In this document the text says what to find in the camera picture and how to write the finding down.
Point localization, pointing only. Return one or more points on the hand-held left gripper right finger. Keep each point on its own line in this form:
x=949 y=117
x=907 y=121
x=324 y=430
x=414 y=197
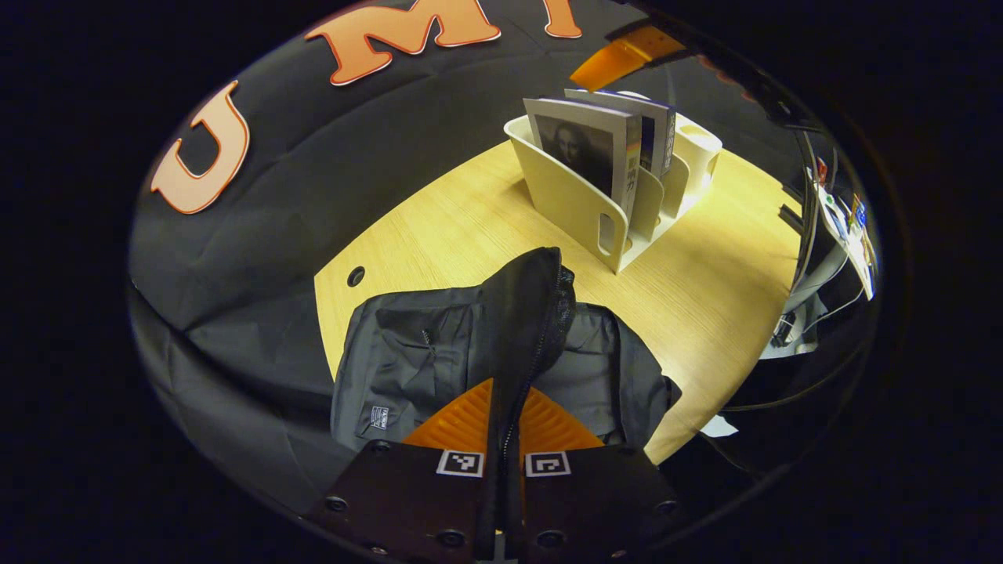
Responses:
x=595 y=501

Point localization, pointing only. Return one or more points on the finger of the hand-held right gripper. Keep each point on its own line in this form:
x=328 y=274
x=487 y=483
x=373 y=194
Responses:
x=627 y=55

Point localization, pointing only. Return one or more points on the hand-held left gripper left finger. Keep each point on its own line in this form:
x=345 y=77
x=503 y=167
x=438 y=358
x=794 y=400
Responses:
x=407 y=501

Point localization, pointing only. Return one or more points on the blue cover book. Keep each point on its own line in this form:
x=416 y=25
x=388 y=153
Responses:
x=660 y=133

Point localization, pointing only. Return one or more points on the portrait cover book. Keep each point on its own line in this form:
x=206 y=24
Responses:
x=580 y=145

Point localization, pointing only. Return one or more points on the black schoolbag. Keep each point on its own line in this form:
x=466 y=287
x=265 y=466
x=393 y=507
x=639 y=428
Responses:
x=423 y=352

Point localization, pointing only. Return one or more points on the white bookshelf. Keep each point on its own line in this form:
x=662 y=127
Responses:
x=568 y=204

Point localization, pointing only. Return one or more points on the white paper sheet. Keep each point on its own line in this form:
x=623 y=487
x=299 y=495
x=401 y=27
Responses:
x=717 y=427

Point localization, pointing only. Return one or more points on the white side desk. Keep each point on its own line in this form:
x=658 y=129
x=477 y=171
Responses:
x=838 y=227

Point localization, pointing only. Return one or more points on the black backdrop cloth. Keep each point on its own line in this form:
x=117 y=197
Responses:
x=274 y=219

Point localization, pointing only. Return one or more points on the black table bracket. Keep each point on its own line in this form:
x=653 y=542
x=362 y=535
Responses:
x=791 y=219

